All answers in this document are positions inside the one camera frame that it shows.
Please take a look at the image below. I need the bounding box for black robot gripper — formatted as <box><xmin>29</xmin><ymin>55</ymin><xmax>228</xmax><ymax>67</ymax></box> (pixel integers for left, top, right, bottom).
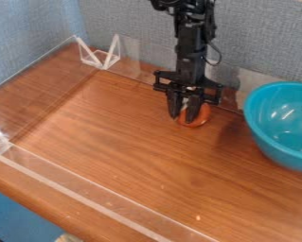
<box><xmin>153</xmin><ymin>71</ymin><xmax>223</xmax><ymax>124</ymax></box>

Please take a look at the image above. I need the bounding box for orange toy mushroom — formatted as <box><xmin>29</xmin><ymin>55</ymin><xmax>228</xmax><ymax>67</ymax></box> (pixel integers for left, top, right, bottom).
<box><xmin>176</xmin><ymin>103</ymin><xmax>212</xmax><ymax>128</ymax></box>

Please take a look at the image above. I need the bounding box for blue plastic bowl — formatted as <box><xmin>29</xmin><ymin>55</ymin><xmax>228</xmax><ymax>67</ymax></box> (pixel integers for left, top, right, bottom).
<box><xmin>245</xmin><ymin>81</ymin><xmax>302</xmax><ymax>172</ymax></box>

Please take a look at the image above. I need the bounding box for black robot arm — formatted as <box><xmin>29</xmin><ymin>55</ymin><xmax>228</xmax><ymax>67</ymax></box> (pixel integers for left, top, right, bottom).
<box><xmin>150</xmin><ymin>0</ymin><xmax>223</xmax><ymax>124</ymax></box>

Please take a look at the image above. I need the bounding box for clear acrylic back barrier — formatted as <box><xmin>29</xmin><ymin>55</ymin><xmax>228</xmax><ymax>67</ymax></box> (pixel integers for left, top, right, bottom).
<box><xmin>109</xmin><ymin>35</ymin><xmax>287</xmax><ymax>109</ymax></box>

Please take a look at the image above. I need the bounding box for clear acrylic barrier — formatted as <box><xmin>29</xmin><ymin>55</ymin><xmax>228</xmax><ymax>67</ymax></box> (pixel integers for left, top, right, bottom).
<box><xmin>109</xmin><ymin>35</ymin><xmax>287</xmax><ymax>109</ymax></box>
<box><xmin>0</xmin><ymin>42</ymin><xmax>98</xmax><ymax>139</ymax></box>
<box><xmin>0</xmin><ymin>130</ymin><xmax>220</xmax><ymax>242</ymax></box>

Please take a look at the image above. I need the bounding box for clear acrylic front barrier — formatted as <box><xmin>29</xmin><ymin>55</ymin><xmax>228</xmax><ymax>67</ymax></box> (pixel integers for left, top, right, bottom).
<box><xmin>0</xmin><ymin>130</ymin><xmax>220</xmax><ymax>242</ymax></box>

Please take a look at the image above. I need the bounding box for clear acrylic left barrier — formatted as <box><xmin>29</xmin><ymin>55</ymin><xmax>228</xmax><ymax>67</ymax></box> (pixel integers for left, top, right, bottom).
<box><xmin>0</xmin><ymin>42</ymin><xmax>98</xmax><ymax>139</ymax></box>

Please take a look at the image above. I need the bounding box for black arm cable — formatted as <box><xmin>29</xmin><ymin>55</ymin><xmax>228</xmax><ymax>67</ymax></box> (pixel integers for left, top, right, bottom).
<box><xmin>204</xmin><ymin>41</ymin><xmax>224</xmax><ymax>67</ymax></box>

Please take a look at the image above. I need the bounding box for clear acrylic corner bracket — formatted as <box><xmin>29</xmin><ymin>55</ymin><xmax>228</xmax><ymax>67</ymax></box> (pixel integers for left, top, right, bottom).
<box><xmin>74</xmin><ymin>34</ymin><xmax>122</xmax><ymax>70</ymax></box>

